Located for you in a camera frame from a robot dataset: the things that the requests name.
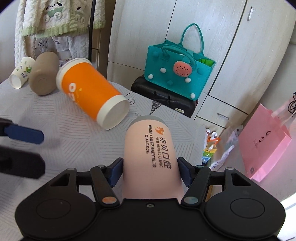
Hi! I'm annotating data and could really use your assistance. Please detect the pink tumbler grey lid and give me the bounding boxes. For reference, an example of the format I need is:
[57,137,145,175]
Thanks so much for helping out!
[122,115,184,201]

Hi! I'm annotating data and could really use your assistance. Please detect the orange paper cup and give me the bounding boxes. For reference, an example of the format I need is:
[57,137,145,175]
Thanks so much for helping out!
[56,58,130,130]

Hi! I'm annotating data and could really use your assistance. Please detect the colourful snack packets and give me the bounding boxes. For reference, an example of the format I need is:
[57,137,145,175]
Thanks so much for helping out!
[202,128,220,165]

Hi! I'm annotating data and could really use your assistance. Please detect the black clothes rack pole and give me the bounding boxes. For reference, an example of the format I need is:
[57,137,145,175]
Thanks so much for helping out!
[88,0,96,61]

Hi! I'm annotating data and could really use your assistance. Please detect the pink paper gift bag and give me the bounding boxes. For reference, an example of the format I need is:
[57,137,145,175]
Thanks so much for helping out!
[239,94,295,182]

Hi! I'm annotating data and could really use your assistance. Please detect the white paper cup green print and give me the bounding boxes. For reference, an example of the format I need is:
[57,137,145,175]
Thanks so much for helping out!
[9,56,35,89]

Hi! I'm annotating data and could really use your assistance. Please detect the beige brown mug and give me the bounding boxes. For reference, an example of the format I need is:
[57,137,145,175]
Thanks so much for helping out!
[28,51,59,96]

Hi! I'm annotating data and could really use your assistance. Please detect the black suitcase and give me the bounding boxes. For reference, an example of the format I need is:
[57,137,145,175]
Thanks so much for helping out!
[131,75,198,118]

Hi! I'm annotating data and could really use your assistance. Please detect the white patterned tablecloth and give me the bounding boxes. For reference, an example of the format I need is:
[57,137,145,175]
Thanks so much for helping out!
[1,80,206,240]

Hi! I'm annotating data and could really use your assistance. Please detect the white wooden wardrobe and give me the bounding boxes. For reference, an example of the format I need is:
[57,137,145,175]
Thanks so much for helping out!
[107,1,295,128]

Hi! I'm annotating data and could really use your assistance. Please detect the teal felt handbag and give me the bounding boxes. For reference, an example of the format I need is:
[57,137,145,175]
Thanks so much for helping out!
[144,23,216,101]

